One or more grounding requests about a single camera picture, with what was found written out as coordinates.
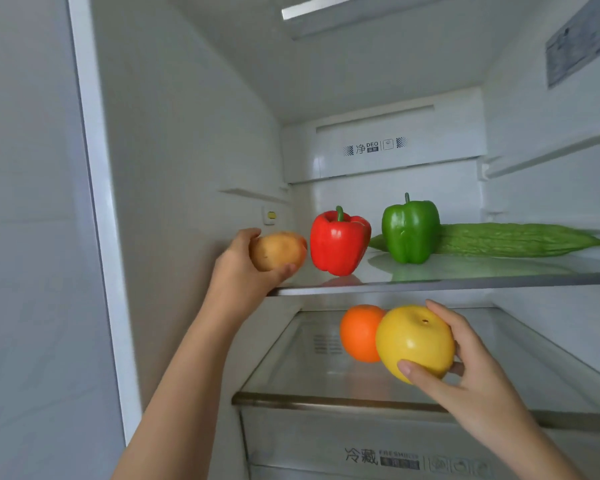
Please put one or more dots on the person's right hand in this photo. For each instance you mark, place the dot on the person's right hand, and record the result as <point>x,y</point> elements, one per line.
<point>480,394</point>

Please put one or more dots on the person's left hand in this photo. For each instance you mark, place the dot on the person's left hand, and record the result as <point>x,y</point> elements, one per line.
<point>232,282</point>

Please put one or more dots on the person's left thumb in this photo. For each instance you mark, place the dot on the person's left thumb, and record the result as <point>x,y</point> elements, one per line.
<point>283,277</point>

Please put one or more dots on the person's right thumb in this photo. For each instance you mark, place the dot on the person's right thumb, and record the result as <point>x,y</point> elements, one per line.
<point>420,377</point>

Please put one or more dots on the brown potato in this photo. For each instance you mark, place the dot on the brown potato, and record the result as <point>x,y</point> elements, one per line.
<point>277,249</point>

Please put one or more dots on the yellow apple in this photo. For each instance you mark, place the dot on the yellow apple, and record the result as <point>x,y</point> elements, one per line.
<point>412,342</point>

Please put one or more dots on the person's left forearm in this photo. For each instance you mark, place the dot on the person's left forearm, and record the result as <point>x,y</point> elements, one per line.
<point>180,394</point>

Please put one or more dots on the person's right forearm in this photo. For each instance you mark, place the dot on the person's right forearm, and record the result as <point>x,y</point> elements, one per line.
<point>535,454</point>

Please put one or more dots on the red bell pepper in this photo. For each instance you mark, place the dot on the red bell pepper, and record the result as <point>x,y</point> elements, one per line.
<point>337,244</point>

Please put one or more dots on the orange fruit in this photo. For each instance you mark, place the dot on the orange fruit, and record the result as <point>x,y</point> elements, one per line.
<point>357,334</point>

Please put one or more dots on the glass fridge shelf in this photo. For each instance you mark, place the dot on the glass fridge shelf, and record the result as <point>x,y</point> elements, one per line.
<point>305,379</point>
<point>480,274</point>

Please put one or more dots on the clear fridge drawer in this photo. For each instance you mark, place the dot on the clear fridge drawer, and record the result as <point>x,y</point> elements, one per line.
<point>305,444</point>

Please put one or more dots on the green bell pepper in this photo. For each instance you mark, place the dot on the green bell pepper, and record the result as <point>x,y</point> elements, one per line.
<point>410,232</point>

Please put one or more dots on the green bitter gourd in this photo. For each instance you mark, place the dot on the green bitter gourd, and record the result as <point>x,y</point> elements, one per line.
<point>510,240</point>

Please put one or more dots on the white refrigerator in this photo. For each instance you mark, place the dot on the white refrigerator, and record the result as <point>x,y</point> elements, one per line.
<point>180,144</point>

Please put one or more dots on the white deodoriser panel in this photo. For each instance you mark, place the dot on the white deodoriser panel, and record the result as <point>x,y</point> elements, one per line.
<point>380,129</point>

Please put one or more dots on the fridge ceiling light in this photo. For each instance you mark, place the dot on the fridge ceiling light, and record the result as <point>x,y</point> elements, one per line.
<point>315,7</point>

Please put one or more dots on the grey label sticker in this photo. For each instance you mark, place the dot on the grey label sticker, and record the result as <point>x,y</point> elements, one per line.
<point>582,42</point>

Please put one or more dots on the small yellow fridge switch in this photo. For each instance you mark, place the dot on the small yellow fridge switch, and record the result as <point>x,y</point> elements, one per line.
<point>270,215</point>

